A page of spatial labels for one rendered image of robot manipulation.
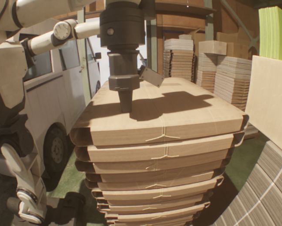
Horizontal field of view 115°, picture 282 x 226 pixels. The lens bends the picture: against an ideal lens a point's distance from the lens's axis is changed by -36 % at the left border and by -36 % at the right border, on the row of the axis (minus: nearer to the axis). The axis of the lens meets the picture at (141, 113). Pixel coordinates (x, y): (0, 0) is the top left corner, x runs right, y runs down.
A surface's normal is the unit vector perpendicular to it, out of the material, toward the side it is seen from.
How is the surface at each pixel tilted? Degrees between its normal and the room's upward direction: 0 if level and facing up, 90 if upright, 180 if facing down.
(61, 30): 108
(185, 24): 90
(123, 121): 0
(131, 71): 90
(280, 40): 90
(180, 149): 90
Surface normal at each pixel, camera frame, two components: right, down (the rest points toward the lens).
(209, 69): 0.07, 0.40
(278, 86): -1.00, 0.07
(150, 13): 0.43, 0.36
